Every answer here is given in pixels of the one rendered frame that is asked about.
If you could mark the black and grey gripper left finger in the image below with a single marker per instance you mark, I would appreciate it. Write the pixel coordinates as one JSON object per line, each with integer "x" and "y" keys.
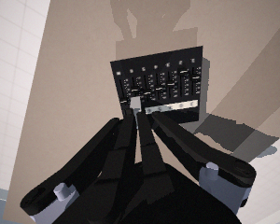
{"x": 106, "y": 153}

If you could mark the black lighting desk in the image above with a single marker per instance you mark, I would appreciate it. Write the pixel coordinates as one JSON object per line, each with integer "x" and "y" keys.
{"x": 169, "y": 82}

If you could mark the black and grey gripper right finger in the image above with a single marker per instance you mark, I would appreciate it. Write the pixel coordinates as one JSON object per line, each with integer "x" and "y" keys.
{"x": 227, "y": 178}

